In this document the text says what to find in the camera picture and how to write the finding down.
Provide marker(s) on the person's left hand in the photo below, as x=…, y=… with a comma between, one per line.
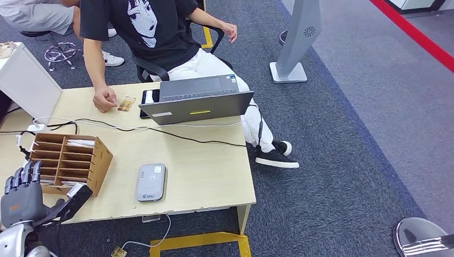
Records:
x=230, y=31

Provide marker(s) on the person's right hand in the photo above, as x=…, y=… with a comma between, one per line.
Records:
x=104, y=99

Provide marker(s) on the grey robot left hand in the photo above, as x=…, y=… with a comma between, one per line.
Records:
x=21, y=205

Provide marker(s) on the hotel room key card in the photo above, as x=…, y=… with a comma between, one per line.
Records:
x=126, y=104

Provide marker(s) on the person's right forearm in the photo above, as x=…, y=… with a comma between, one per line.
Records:
x=94, y=67

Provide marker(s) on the person's left forearm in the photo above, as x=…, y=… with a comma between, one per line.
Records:
x=207, y=17

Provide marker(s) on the white card stack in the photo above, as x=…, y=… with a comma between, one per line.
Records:
x=81, y=143

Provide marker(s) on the wooden slotted card organizer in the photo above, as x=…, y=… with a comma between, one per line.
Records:
x=99, y=166

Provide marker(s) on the person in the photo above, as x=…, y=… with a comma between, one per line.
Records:
x=159, y=35
x=39, y=16

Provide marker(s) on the grey card reader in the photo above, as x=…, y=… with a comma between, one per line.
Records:
x=150, y=184

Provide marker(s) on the brown patterned card pile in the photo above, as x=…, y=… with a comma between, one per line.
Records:
x=7, y=49

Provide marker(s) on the black smartphone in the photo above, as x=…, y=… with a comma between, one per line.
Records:
x=152, y=96

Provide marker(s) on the round base pole stand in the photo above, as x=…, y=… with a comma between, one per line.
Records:
x=282, y=37

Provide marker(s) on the black office chair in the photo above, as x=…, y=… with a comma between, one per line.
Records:
x=156, y=71

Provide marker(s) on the tall kiosk pillar stand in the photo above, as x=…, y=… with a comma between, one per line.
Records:
x=298, y=35

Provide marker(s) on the white cabinet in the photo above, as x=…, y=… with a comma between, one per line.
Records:
x=28, y=81

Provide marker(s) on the grey laptop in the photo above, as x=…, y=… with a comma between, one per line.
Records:
x=198, y=106

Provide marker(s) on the chrome base stool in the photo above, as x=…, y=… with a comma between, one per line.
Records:
x=33, y=33

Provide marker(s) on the clear acrylic holder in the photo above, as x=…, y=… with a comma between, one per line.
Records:
x=150, y=219

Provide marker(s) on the desk leg panel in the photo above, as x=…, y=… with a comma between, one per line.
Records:
x=244, y=218

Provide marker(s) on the white counter base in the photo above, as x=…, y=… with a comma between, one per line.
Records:
x=415, y=3

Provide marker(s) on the chrome round stand base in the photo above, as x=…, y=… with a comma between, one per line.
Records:
x=418, y=230

